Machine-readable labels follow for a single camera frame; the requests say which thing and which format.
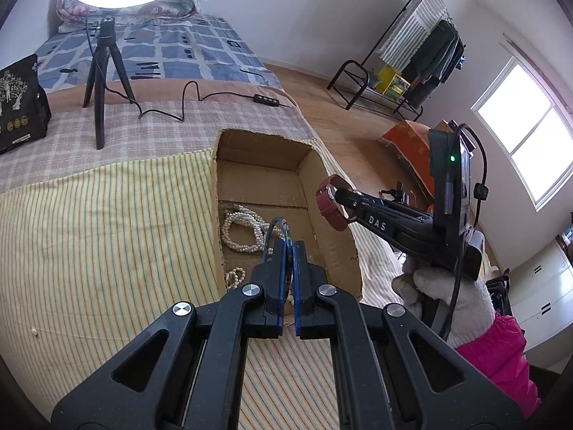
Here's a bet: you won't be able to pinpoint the cardboard box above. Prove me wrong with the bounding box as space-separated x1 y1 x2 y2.
210 129 364 303

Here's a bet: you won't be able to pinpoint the black ring light cable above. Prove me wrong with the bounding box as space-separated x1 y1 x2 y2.
130 81 297 123

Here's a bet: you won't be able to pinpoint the white pearl necklace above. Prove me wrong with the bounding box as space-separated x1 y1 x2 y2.
221 205 274 254

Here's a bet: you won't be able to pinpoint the brown strap watch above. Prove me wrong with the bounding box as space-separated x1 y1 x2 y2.
316 176 354 232

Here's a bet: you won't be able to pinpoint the person's right forearm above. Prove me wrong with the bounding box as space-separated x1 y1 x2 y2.
454 314 542 419

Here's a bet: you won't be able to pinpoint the window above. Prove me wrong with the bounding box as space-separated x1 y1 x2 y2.
471 56 573 211

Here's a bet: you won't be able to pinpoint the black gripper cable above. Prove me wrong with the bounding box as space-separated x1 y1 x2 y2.
441 123 490 340

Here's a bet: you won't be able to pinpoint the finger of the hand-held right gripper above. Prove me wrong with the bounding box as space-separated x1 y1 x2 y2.
349 203 433 261
336 187 431 224

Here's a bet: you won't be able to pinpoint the cream bead bracelet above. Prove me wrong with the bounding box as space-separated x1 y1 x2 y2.
225 267 246 292

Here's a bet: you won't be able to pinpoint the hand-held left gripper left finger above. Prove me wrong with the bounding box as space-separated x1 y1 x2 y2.
50 238 292 430

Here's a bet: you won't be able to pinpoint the yellow striped blanket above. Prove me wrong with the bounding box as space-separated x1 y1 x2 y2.
0 145 404 430

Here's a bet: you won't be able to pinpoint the beige plaid blanket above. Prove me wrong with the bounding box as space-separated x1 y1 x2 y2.
0 78 327 195

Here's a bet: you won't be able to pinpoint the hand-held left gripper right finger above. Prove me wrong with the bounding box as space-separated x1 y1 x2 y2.
293 242 526 430

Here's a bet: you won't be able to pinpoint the small black floor tripod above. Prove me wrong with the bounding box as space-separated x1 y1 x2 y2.
380 182 415 202

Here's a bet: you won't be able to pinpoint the white cabinet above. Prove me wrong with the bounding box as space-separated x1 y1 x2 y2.
508 237 573 372

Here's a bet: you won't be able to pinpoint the black clothes rack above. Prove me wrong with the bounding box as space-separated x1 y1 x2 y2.
327 0 466 121

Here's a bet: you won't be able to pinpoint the striped hanging cloth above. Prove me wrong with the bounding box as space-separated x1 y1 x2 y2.
374 0 448 68

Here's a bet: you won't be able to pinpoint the dark ring bangle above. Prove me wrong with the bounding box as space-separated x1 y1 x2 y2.
263 217 294 265

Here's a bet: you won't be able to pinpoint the black printed bag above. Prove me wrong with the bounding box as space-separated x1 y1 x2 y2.
0 54 52 156

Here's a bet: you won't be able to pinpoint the person's right hand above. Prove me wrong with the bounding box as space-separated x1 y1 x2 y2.
391 257 495 350

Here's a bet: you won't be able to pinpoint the blue checked bed sheet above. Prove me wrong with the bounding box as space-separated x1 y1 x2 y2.
31 13 284 95

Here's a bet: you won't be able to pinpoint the dark hanging clothes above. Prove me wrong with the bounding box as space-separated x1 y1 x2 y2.
400 19 464 99

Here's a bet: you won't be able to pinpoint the floral pillows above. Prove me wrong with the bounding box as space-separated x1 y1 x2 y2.
56 0 211 34

